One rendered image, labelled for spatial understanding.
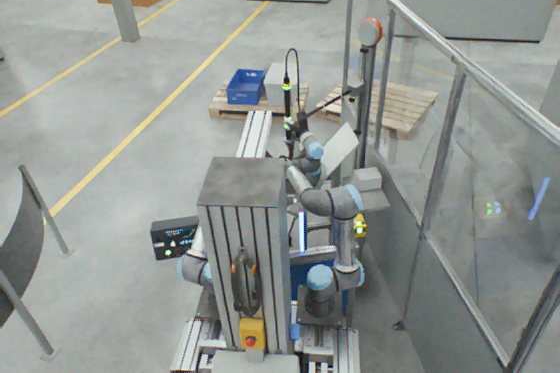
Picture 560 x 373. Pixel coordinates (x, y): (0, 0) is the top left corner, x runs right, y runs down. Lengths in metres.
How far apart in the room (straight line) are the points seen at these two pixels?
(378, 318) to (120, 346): 1.89
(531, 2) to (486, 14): 0.57
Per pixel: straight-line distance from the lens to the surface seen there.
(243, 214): 1.33
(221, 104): 5.77
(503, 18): 7.93
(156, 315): 3.68
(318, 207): 1.86
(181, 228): 2.42
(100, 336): 3.72
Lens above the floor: 2.90
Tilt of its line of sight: 38 degrees down
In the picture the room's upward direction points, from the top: 4 degrees counter-clockwise
